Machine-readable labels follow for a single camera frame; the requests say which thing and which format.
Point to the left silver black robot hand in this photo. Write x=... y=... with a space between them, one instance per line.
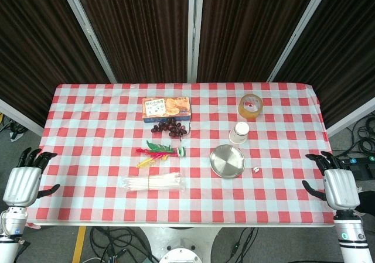
x=22 y=184

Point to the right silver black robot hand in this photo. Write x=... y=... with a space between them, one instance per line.
x=341 y=187

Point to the small white die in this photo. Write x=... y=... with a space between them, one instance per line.
x=256 y=170

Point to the white paper cup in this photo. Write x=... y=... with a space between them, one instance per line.
x=238 y=134

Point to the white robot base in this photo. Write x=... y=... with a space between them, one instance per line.
x=181 y=251

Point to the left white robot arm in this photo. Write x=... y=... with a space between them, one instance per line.
x=11 y=225

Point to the yellow floor tape strip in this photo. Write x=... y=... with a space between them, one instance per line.
x=79 y=245

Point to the round metal plate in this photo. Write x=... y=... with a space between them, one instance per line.
x=227 y=161

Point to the clear packing tape roll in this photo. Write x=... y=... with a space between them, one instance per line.
x=249 y=113

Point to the red white checkered tablecloth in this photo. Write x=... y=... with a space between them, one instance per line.
x=96 y=122

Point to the bundle of wrapped white straws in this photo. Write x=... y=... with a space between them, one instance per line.
x=152 y=182

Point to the dark brown ribbed partition panel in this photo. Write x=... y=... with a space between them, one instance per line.
x=345 y=49
x=249 y=31
x=35 y=49
x=140 y=31

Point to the colourful feather shuttlecock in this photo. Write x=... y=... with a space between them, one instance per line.
x=155 y=151

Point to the dark red grape bunch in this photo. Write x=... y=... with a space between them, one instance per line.
x=170 y=128

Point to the orange blue cookie box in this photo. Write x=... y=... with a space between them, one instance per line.
x=167 y=107

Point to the grey metal partition rail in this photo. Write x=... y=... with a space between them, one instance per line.
x=20 y=115
x=351 y=116

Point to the grey metal partition post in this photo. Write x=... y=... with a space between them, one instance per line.
x=299 y=31
x=88 y=31
x=194 y=31

